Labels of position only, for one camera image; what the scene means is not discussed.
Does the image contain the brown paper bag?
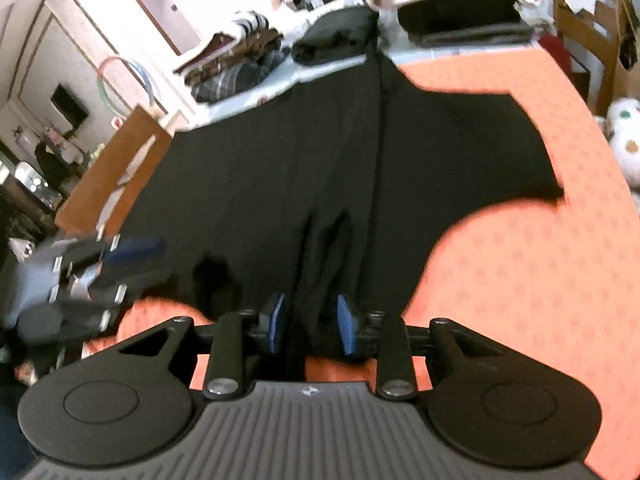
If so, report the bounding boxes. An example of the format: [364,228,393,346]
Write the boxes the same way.
[597,0,640,106]

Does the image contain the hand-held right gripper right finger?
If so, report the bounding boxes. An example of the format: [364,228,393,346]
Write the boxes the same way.
[336,292,496,402]

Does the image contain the black sweater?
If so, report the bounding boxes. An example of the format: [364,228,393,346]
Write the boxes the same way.
[116,50,567,361]

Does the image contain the red cloth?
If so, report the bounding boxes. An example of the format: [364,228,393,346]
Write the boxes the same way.
[539,34,572,77]

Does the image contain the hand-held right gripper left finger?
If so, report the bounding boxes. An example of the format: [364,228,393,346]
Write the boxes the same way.
[119,292,288,402]

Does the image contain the orange flower-print mat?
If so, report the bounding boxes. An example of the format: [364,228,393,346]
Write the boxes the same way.
[82,40,640,480]

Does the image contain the black folded garment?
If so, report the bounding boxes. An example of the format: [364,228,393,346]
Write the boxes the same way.
[397,0,532,36]

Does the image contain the white dotted plush toy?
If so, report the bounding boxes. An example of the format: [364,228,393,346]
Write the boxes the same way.
[594,97,640,186]

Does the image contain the black wall television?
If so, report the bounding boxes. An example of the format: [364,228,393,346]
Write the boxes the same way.
[50,82,91,128]

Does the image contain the brown patterned folded garment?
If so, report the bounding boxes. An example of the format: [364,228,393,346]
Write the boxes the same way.
[185,27,285,83]

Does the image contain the wooden dining chair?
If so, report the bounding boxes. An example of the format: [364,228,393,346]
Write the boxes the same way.
[54,104,175,237]
[552,5,618,103]

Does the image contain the dark hanging coat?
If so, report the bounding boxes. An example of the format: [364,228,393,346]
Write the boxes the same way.
[34,139,68,193]

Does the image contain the multicoloured hula hoop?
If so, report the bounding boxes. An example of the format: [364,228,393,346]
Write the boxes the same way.
[96,55,157,123]

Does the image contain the brown door frame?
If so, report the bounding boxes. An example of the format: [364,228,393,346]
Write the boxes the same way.
[115,0,202,56]

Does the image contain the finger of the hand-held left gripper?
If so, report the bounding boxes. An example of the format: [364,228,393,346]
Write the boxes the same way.
[85,269,173,311]
[100,234,168,273]

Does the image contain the grey plaid folded garment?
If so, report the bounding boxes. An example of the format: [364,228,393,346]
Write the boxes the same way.
[192,47,292,106]

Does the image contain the stack of patterned folded clothes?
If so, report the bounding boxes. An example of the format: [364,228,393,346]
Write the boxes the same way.
[172,10,271,73]

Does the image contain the dark grey folded garment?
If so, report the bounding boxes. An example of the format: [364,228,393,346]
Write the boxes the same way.
[291,7,382,67]

